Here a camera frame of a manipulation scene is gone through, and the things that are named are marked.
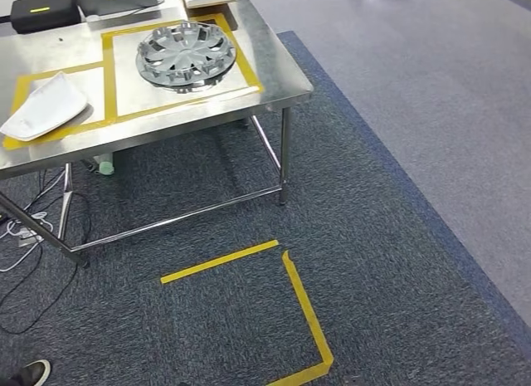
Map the white plastic shell part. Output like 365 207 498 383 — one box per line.
0 71 89 143

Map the stainless steel workbench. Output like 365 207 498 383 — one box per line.
0 0 315 266

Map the yellow floor tape marking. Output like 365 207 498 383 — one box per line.
161 239 279 286
265 250 335 386

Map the grey plastic wheel hubcap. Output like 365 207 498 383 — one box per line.
135 21 238 94

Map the pale green tape roll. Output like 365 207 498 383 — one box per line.
93 152 115 177

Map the yellow tape outline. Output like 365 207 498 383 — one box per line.
2 12 265 151

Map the white power strip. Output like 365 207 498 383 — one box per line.
17 229 42 248

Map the black carrying case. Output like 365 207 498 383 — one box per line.
10 0 81 36

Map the person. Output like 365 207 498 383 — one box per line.
0 359 51 386

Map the black floor cable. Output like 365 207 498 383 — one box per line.
0 166 92 336

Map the white floor cable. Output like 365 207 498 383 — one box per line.
0 210 54 275

